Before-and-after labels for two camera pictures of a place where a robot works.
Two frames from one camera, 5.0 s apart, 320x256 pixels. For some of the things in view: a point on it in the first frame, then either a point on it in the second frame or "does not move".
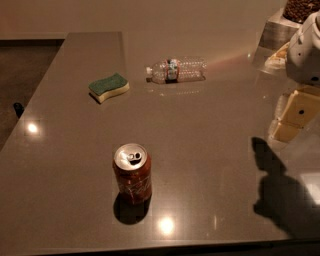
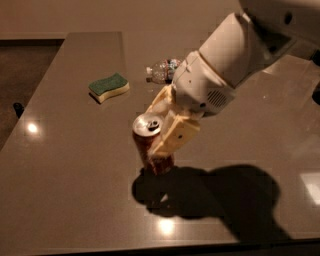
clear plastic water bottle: x=177 y=70 does not move
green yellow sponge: x=102 y=88 does not move
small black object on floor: x=19 y=109 does not move
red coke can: x=133 y=174 -> x=146 y=128
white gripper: x=305 y=58 -> x=200 y=85
